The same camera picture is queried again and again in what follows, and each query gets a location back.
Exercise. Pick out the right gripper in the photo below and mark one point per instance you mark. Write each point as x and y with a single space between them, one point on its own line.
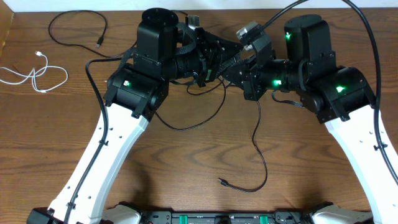
250 83

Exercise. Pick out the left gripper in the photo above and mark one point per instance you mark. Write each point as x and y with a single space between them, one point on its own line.
216 52

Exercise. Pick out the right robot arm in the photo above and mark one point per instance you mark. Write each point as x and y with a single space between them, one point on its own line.
340 97

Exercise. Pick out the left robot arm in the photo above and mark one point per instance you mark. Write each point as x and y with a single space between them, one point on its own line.
166 50

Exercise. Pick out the wooden side panel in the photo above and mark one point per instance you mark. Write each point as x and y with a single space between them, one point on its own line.
6 19

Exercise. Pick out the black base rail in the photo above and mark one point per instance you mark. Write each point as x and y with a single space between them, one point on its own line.
167 217

